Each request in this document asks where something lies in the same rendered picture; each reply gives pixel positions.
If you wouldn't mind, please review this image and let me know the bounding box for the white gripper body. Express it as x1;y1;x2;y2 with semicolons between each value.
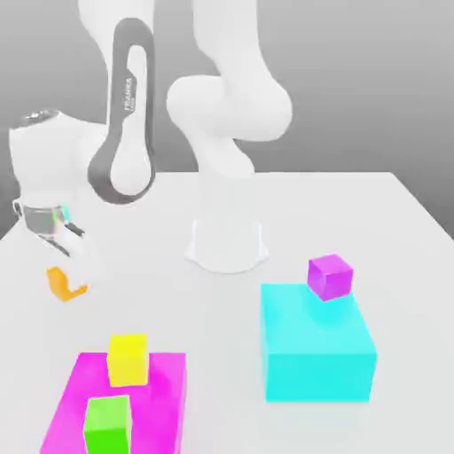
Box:
34;226;98;285

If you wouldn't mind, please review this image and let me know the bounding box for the small orange cube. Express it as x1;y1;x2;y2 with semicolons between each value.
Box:
46;266;89;303

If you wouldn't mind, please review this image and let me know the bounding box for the small yellow cube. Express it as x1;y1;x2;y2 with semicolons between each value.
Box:
106;333;149;388

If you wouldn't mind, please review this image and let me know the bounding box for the small green cube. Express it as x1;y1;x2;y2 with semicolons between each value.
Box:
83;395;133;454

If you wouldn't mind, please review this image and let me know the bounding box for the small purple cube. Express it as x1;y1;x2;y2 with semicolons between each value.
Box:
307;254;355;303

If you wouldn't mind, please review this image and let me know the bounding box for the large magenta box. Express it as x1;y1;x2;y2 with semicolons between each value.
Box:
38;351;188;454

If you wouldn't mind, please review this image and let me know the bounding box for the large cyan box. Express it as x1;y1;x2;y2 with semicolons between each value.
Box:
260;283;378;403

